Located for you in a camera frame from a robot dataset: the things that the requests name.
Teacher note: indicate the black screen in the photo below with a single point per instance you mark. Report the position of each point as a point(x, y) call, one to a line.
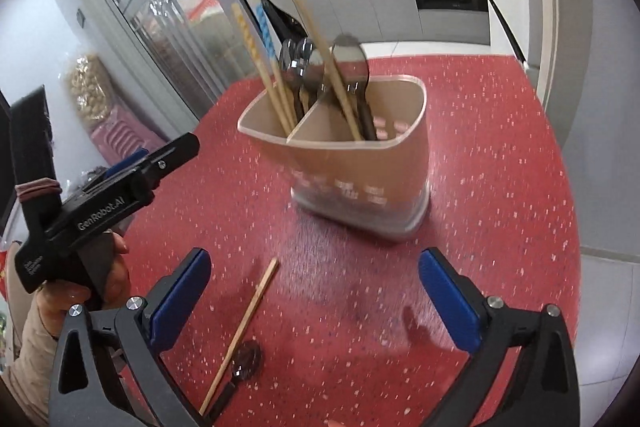
point(4, 157)

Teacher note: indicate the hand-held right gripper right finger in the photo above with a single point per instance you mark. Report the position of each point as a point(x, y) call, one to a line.
point(450, 297)

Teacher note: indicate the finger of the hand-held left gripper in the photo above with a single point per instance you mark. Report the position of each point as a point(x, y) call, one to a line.
point(134, 155)
point(170, 154)

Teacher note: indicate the person's left forearm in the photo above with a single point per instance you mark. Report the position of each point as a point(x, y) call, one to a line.
point(30, 357)

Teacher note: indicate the pink elastic band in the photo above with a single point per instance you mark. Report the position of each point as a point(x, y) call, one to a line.
point(37, 189)

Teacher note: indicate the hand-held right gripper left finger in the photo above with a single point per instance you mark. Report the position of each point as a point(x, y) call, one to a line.
point(180, 302)

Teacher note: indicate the large pink plastic stool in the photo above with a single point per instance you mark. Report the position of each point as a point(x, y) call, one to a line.
point(120, 132)

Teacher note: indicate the wall switch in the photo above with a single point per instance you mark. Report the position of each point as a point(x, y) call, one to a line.
point(81, 18)

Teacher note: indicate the beige plastic utensil holder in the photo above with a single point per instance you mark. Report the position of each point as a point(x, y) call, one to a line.
point(350, 177)

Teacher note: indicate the yellow patterned wooden chopstick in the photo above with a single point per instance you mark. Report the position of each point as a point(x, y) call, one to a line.
point(251, 42)

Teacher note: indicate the clear bag of peanuts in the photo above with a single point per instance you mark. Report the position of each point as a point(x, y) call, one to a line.
point(85, 87)

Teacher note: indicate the black appliance door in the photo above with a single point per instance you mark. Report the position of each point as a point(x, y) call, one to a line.
point(280, 19)

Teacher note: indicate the plain wooden chopstick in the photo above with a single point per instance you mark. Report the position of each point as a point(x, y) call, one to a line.
point(245, 322)
point(330, 72)

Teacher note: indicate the person's left hand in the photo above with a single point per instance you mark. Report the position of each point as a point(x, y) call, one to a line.
point(57, 302)

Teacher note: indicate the blue flower patterned chopstick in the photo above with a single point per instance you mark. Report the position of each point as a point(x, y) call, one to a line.
point(266, 32)

